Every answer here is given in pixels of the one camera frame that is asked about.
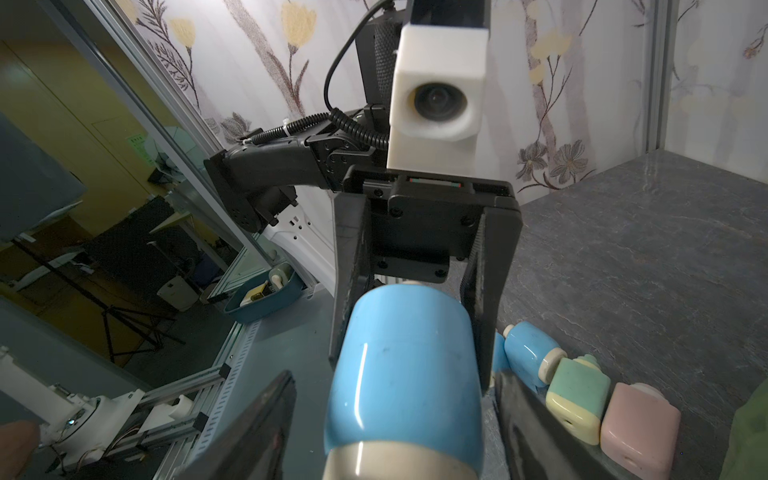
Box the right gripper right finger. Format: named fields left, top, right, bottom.
left=494, top=370, right=632, bottom=479

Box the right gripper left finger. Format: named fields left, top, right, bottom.
left=180, top=370, right=297, bottom=479

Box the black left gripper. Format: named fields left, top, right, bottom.
left=328, top=170, right=523, bottom=393

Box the blue sharpener with crank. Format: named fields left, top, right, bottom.
left=323, top=283, right=484, bottom=479

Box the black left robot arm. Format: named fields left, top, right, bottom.
left=205, top=1, right=523, bottom=386

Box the green yellow pencil sharpener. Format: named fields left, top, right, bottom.
left=545, top=354, right=611, bottom=446

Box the blue sharpener lower middle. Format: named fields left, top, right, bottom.
left=490, top=332, right=511, bottom=386

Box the blue sharpener upper middle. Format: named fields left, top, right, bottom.
left=503, top=322, right=567, bottom=394

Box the pink pencil sharpener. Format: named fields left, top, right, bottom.
left=600, top=382, right=681, bottom=479

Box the green bagged trash bin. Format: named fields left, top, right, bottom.
left=719, top=381, right=768, bottom=480

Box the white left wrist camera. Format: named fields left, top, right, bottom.
left=387, top=23, right=490, bottom=177

